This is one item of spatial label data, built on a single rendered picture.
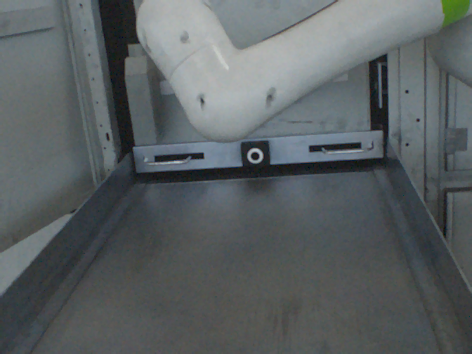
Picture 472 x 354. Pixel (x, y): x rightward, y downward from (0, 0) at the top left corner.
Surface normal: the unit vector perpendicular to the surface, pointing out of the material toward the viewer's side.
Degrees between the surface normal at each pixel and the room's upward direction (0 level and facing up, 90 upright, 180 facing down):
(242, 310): 0
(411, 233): 0
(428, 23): 115
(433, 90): 90
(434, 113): 90
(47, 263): 90
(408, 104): 90
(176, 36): 69
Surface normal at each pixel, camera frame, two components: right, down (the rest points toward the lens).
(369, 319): -0.10, -0.94
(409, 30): 0.35, 0.64
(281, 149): -0.09, 0.33
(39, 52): 0.91, 0.05
